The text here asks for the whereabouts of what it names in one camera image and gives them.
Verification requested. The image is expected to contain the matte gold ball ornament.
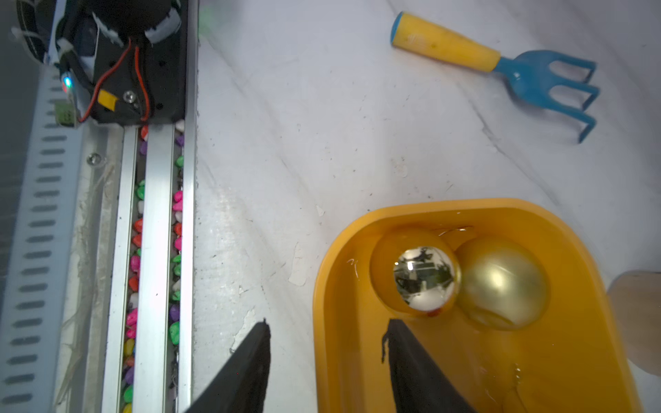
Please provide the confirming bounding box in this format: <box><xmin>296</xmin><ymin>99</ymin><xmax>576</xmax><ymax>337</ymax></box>
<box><xmin>456</xmin><ymin>236</ymin><xmax>551</xmax><ymax>330</ymax></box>

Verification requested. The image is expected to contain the blue yellow toy rake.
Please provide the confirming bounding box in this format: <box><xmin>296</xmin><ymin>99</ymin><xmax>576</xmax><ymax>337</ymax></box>
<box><xmin>390</xmin><ymin>12</ymin><xmax>600</xmax><ymax>143</ymax></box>

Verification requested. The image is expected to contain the shiny silver ball ornament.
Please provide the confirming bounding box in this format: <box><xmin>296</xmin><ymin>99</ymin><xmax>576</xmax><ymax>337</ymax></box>
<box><xmin>369</xmin><ymin>227</ymin><xmax>461</xmax><ymax>317</ymax></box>

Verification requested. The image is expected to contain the cream work glove on table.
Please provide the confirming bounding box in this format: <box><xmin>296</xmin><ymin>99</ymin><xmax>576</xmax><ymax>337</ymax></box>
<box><xmin>607</xmin><ymin>270</ymin><xmax>660</xmax><ymax>376</ymax></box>

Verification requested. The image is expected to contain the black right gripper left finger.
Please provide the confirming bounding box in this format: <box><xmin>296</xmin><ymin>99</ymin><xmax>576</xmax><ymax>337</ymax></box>
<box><xmin>188</xmin><ymin>321</ymin><xmax>271</xmax><ymax>412</ymax></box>

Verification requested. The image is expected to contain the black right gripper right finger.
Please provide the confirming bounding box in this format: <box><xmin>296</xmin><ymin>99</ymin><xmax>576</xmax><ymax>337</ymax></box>
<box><xmin>381</xmin><ymin>319</ymin><xmax>474</xmax><ymax>412</ymax></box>

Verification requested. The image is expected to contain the aluminium rail with pebbles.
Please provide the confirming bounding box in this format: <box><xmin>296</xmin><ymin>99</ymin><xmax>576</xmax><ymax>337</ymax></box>
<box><xmin>1</xmin><ymin>68</ymin><xmax>195</xmax><ymax>412</ymax></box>

